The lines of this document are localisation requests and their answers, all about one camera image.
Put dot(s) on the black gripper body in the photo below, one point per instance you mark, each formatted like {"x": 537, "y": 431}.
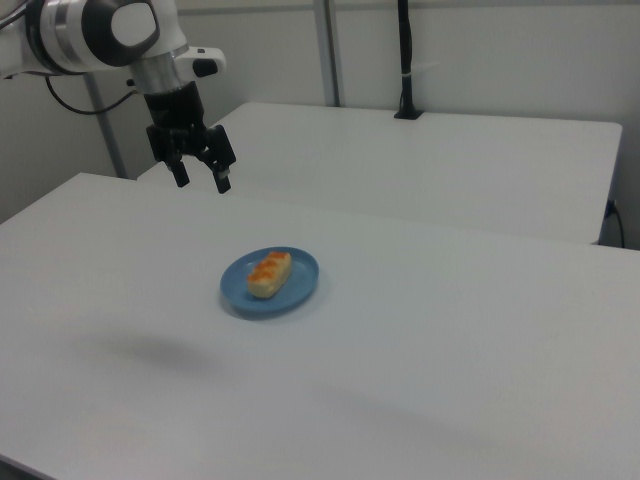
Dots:
{"x": 175, "y": 112}

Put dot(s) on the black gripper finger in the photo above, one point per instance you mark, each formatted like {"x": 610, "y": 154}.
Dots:
{"x": 222, "y": 179}
{"x": 178, "y": 172}

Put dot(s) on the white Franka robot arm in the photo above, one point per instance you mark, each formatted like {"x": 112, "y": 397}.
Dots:
{"x": 75, "y": 35}

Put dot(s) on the bread with orange topping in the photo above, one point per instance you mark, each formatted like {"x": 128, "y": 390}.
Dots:
{"x": 269, "y": 276}

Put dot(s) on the blue oval plate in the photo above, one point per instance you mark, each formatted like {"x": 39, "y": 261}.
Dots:
{"x": 270, "y": 288}

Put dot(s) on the white table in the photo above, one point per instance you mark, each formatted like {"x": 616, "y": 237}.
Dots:
{"x": 425, "y": 170}

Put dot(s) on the grey metal frame post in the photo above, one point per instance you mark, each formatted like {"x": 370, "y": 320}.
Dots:
{"x": 106, "y": 125}

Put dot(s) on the grey vertical wall post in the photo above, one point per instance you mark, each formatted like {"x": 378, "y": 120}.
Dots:
{"x": 329, "y": 50}

